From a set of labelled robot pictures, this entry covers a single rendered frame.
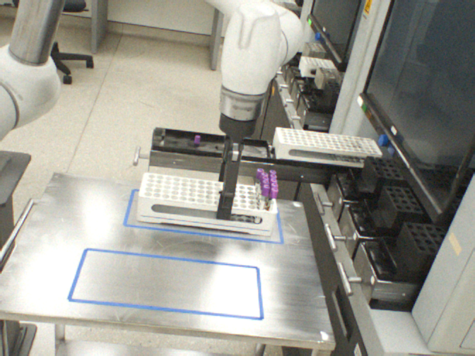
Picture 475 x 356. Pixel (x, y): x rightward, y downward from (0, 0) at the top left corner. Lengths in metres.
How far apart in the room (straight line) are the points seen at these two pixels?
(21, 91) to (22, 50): 0.11
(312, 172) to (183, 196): 0.50
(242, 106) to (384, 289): 0.50
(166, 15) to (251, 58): 4.06
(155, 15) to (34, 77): 3.58
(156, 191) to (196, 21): 3.94
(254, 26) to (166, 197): 0.41
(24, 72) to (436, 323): 1.13
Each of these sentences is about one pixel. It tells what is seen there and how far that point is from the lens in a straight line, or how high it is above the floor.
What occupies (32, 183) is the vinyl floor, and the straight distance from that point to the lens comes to 2.82.
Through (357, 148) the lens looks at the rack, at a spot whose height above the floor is 0.86.
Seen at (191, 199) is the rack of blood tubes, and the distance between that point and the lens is 1.16.
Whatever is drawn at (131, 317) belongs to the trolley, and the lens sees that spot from 0.97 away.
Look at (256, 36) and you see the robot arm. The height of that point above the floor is 1.25.
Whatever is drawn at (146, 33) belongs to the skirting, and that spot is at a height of 0.03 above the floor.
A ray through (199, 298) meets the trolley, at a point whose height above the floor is 0.82.
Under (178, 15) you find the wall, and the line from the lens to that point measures 5.03.
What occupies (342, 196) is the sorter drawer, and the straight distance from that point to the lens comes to 1.45.
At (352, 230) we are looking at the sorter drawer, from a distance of 1.35.
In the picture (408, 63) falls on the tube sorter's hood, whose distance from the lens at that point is 1.37.
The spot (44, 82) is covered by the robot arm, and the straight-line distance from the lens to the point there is 1.54.
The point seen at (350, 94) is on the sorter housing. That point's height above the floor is 0.93.
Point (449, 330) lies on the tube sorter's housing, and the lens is 1.16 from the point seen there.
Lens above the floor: 1.52
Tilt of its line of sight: 31 degrees down
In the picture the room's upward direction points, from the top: 11 degrees clockwise
